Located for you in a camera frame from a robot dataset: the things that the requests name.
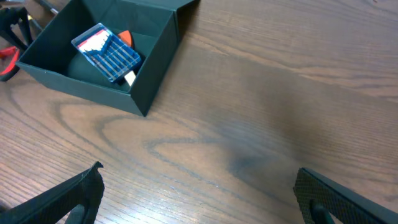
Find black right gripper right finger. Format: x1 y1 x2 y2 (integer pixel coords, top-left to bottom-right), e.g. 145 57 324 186
293 167 397 224

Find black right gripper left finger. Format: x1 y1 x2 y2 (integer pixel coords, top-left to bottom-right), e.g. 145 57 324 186
1 161 104 224

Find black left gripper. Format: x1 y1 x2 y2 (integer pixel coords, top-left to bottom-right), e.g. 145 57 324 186
1 7 42 51

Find red handled cutting pliers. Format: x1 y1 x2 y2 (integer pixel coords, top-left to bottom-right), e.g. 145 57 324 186
1 46 20 82

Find blue precision screwdriver set case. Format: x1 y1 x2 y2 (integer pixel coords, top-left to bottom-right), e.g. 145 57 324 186
71 23 143 85

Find orange scraper wooden handle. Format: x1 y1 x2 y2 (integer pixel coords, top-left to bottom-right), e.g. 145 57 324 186
118 30 136 86

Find black open gift box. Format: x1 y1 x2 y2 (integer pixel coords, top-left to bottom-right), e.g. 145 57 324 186
17 0 198 116

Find black handled claw hammer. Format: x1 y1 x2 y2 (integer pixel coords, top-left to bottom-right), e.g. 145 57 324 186
34 0 58 15

